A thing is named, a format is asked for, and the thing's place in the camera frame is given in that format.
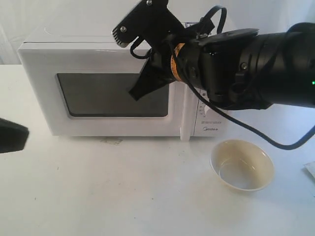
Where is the blue warning sticker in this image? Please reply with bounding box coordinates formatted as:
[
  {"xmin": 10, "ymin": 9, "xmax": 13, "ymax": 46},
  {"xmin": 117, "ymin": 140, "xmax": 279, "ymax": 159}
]
[{"xmin": 185, "ymin": 21, "xmax": 213, "ymax": 31}]

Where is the white microwave door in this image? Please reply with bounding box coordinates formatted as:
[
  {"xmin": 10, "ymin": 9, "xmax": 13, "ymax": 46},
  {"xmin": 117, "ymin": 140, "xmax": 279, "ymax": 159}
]
[{"xmin": 16, "ymin": 42, "xmax": 206, "ymax": 143}]

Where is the lower white control knob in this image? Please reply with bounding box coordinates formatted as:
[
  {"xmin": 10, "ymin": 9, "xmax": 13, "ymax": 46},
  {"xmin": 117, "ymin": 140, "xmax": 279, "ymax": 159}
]
[{"xmin": 204, "ymin": 106, "xmax": 212, "ymax": 118}]

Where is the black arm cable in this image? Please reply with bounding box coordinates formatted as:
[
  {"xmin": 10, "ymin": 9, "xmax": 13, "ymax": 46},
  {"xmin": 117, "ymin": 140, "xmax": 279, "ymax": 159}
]
[{"xmin": 129, "ymin": 5, "xmax": 315, "ymax": 150}]

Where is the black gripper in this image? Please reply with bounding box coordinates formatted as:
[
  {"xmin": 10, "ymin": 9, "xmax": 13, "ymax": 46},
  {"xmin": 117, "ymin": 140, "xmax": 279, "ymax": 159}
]
[{"xmin": 128, "ymin": 28, "xmax": 258, "ymax": 103}]

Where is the white microwave oven body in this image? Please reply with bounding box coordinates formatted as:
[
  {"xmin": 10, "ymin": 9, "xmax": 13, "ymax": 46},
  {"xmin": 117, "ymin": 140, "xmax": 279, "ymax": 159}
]
[{"xmin": 16, "ymin": 0, "xmax": 249, "ymax": 143}]

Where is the white paper at table edge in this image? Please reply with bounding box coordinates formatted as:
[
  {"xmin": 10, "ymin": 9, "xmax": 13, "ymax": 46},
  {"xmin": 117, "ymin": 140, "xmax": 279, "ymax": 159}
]
[{"xmin": 304, "ymin": 162, "xmax": 315, "ymax": 178}]

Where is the cream ceramic bowl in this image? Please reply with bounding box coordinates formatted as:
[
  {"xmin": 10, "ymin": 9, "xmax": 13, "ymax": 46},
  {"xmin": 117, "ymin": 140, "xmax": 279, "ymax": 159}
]
[{"xmin": 209, "ymin": 140, "xmax": 275, "ymax": 192}]

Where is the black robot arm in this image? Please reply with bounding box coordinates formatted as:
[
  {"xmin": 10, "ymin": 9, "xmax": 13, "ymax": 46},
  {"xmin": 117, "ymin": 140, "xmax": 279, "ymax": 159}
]
[{"xmin": 129, "ymin": 23, "xmax": 315, "ymax": 110}]

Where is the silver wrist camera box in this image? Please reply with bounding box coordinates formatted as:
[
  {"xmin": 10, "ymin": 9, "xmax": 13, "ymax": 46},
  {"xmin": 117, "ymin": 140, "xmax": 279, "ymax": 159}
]
[{"xmin": 112, "ymin": 0, "xmax": 185, "ymax": 51}]

